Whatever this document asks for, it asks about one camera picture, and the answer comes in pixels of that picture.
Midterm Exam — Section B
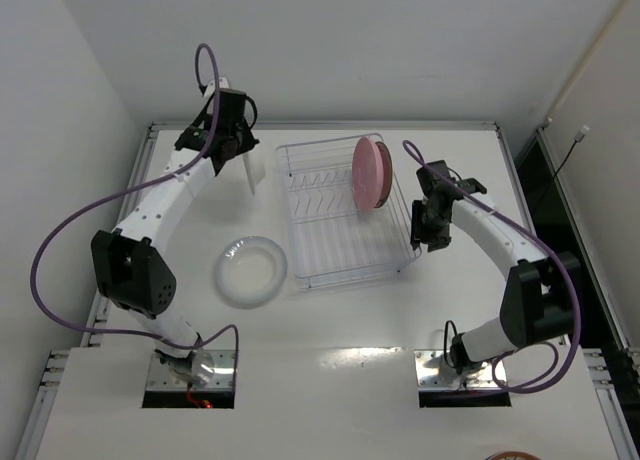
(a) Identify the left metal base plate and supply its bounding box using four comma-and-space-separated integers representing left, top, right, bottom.
146, 350, 235, 393

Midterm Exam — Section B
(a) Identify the white wire dish rack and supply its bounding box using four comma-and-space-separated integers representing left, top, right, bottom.
275, 135, 422, 288

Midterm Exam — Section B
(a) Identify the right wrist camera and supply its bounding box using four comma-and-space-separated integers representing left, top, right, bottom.
416, 160, 455, 197

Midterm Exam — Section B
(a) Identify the blue rimmed glass plate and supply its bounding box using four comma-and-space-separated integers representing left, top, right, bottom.
243, 152, 266, 196
214, 236, 288, 309

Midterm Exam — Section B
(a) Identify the pink plastic plate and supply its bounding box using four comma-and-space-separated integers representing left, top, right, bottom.
351, 137, 384, 211

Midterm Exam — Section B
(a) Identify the orange rimmed round object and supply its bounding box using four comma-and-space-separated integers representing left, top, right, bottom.
486, 450, 540, 460

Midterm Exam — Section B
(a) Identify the black hanging usb cable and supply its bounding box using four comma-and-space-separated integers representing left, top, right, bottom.
552, 125, 591, 181

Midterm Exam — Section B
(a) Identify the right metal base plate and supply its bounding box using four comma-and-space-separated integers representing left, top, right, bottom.
414, 349, 507, 393

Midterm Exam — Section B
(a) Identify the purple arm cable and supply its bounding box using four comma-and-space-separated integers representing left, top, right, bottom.
29, 43, 240, 391
402, 139, 584, 394

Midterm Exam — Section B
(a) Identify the metal base plate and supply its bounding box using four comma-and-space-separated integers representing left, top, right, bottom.
414, 349, 507, 393
146, 350, 235, 393

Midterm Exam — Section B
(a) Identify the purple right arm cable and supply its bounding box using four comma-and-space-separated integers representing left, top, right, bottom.
402, 139, 584, 394

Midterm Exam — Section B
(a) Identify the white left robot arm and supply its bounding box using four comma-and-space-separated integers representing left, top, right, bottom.
91, 88, 258, 384

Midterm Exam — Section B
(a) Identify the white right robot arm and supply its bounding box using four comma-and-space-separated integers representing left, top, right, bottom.
410, 169, 581, 374

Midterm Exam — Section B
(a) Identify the green rimmed white plate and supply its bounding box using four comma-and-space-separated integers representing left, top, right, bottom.
376, 141, 393, 208

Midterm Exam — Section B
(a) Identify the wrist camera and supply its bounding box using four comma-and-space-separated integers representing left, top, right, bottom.
416, 160, 455, 197
202, 76, 230, 99

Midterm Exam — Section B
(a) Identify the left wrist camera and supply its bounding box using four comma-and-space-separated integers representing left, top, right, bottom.
202, 76, 230, 99

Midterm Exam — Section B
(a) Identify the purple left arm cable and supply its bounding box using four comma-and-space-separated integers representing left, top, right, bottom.
29, 43, 240, 391

